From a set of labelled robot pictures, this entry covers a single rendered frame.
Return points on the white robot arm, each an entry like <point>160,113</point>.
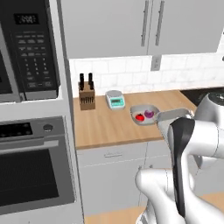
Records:
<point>204,137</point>

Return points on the grey vegetable container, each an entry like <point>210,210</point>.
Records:
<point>137,110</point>

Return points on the red tomato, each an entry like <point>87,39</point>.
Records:
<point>139,117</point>

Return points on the purple onion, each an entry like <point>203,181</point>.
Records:
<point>149,113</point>

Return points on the grey meat container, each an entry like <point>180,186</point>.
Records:
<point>169,115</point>

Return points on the white and teal kitchen scale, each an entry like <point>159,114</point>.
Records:
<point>115,100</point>

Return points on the wooden knife block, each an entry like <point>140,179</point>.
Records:
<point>87,100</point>

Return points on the grey drawer front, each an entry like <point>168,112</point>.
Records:
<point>110,154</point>
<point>157,151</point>

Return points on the round steel oven knob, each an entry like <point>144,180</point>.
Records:
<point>47,127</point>

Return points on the grey base cupboard door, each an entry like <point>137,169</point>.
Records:
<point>108,189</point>

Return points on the black hob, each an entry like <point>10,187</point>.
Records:
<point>195,94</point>

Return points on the steel built-in oven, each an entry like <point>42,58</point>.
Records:
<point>32,172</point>

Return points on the black and steel microwave oven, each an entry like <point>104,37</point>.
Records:
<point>32,49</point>

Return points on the grey wall socket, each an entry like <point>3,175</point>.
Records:
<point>156,63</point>

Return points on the grey wall cupboard door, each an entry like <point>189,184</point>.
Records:
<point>192,26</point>
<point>105,26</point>

